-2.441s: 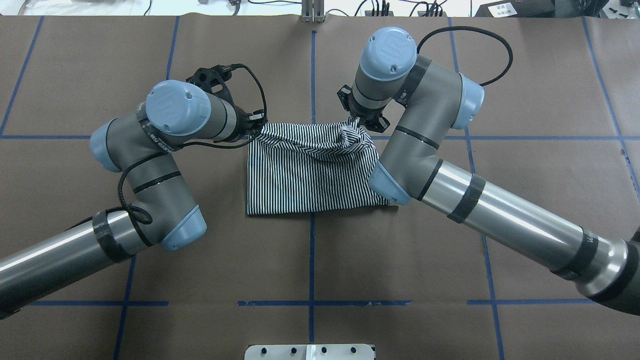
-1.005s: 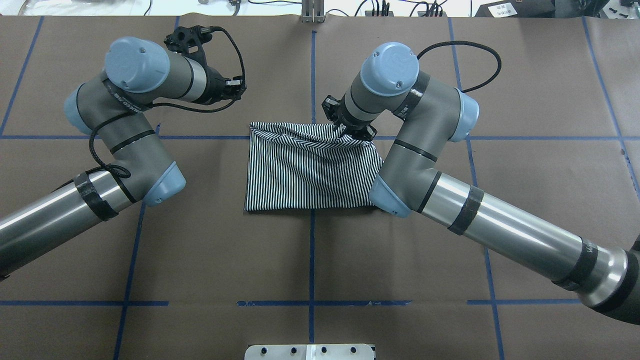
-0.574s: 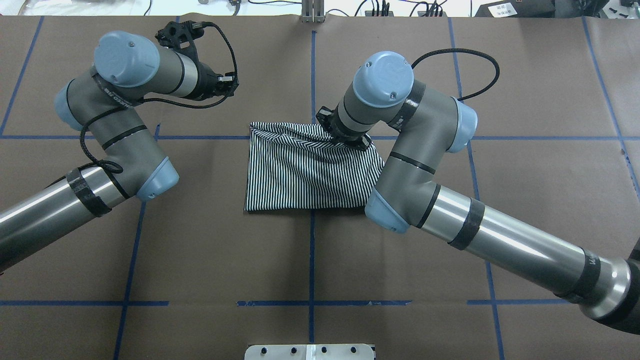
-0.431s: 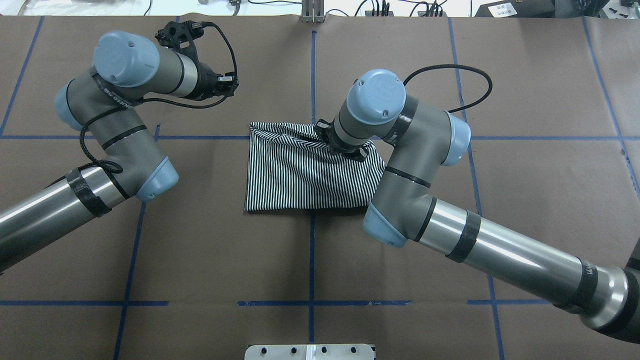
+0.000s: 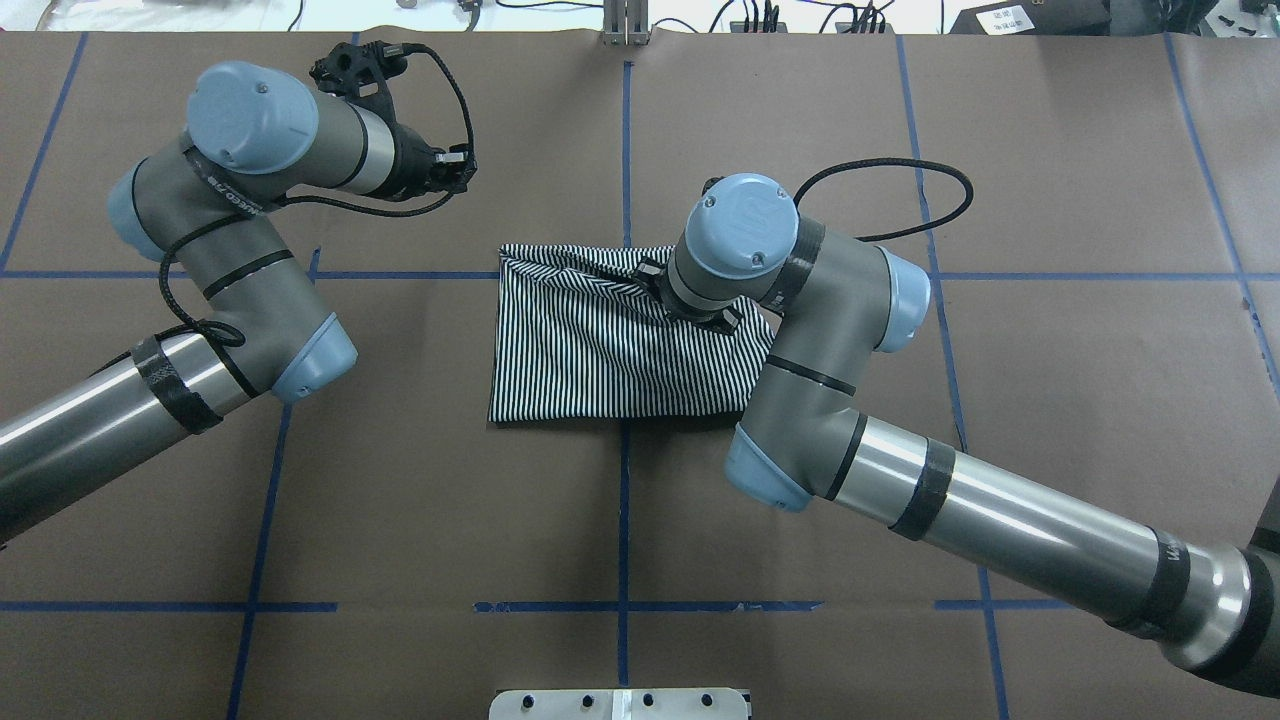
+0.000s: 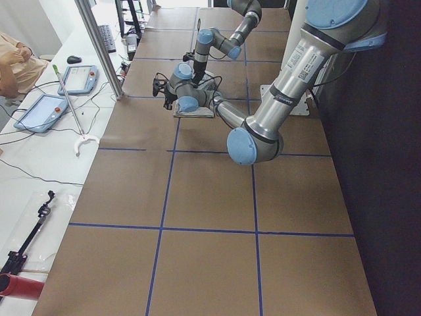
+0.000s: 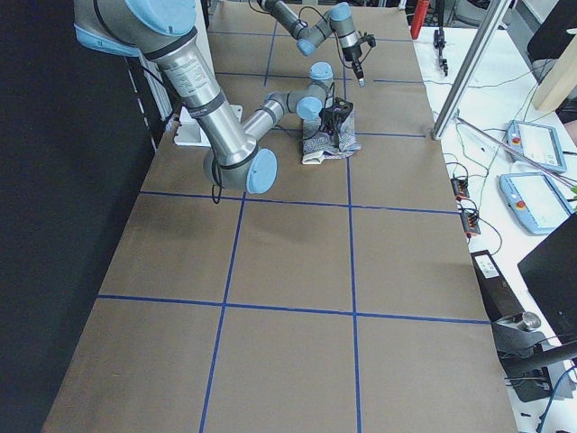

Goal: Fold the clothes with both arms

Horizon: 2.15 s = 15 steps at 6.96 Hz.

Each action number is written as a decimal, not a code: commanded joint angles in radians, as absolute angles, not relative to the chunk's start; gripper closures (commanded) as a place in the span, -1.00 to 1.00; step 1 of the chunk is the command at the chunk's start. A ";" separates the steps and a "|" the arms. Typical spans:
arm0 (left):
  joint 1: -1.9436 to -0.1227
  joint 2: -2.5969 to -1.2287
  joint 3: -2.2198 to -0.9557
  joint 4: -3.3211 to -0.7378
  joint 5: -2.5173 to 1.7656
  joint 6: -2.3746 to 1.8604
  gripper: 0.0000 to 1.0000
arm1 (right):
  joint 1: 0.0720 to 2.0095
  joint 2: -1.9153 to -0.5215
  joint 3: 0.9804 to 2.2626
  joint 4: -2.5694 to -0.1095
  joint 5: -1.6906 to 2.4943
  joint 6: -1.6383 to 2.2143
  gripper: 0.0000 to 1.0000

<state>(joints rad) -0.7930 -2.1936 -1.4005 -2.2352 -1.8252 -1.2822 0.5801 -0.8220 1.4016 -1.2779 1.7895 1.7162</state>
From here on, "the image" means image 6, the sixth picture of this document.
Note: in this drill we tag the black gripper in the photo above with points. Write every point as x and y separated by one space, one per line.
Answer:
169 97
198 73

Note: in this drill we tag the striped polo shirt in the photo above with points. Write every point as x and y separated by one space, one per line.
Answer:
197 110

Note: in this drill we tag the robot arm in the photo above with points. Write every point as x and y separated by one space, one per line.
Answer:
330 27
251 12

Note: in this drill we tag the reacher grabber tool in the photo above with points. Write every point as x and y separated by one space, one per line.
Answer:
84 138

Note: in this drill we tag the far teach pendant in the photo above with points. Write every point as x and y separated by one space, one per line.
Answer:
80 80

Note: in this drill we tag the teach pendant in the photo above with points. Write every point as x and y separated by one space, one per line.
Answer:
43 114
80 80

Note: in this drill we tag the black keyboard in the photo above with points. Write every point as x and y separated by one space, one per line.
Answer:
107 37

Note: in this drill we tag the black computer mouse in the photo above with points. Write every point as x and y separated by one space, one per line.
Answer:
73 60

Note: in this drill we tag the near teach pendant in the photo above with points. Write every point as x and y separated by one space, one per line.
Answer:
43 114

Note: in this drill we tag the seated person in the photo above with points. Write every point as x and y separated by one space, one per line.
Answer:
20 69

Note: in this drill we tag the red cylinder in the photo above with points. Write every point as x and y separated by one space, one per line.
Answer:
19 287

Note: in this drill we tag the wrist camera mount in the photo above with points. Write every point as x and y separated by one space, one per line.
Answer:
189 56
159 83

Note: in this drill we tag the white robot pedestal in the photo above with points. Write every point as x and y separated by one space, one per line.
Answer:
285 93

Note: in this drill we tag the aluminium frame post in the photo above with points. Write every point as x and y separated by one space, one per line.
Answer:
90 23

